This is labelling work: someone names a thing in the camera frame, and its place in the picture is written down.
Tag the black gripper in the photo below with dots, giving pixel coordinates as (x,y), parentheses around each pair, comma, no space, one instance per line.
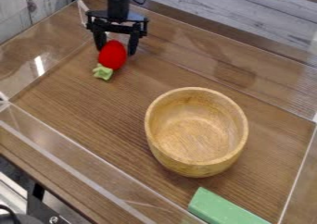
(100,23)

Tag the red plush strawberry toy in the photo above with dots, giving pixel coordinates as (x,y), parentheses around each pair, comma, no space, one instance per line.
(111,60)

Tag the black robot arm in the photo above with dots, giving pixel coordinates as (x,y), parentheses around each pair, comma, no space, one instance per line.
(117,10)

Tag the wooden bowl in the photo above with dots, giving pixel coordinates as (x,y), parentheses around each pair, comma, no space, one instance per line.
(195,130)

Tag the green foam block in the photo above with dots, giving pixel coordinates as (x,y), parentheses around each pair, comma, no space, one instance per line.
(215,210)

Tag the clear acrylic corner bracket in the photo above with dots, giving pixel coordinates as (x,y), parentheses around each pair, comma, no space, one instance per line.
(81,9)

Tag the black table leg bracket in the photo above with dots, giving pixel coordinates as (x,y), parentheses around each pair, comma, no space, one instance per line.
(48,209)

